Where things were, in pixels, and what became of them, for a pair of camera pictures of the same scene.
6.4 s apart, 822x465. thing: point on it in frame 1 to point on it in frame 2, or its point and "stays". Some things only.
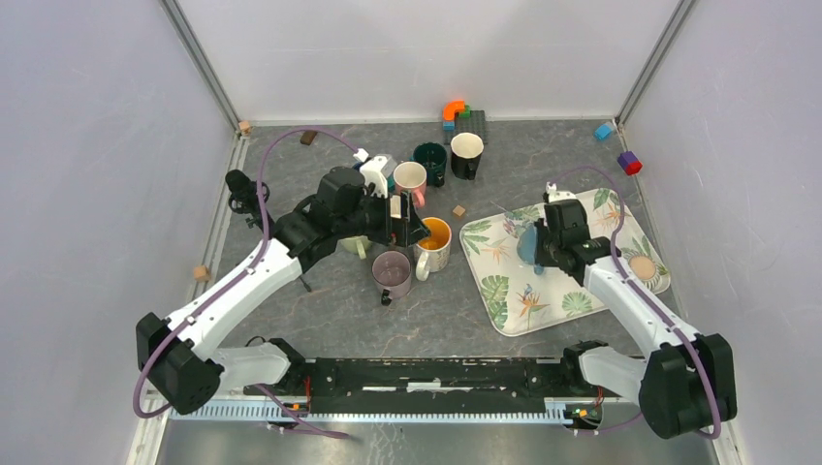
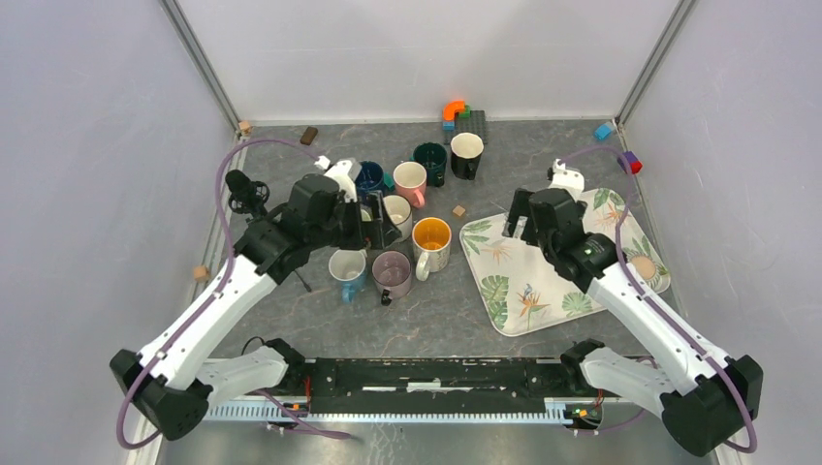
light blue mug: x=526 y=247 to x=349 y=267
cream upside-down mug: x=432 y=254 stays
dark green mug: x=433 y=157 stays
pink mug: x=411 y=176 stays
